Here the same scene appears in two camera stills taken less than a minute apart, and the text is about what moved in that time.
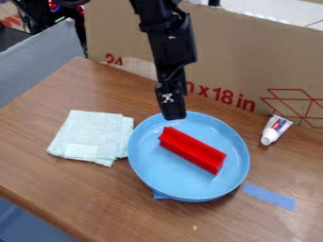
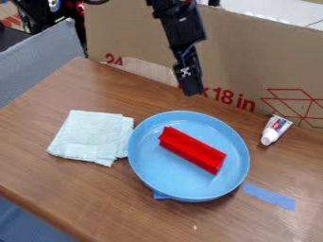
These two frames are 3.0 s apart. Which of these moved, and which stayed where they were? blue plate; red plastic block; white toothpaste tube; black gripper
Moved: black gripper
Stayed: blue plate; white toothpaste tube; red plastic block
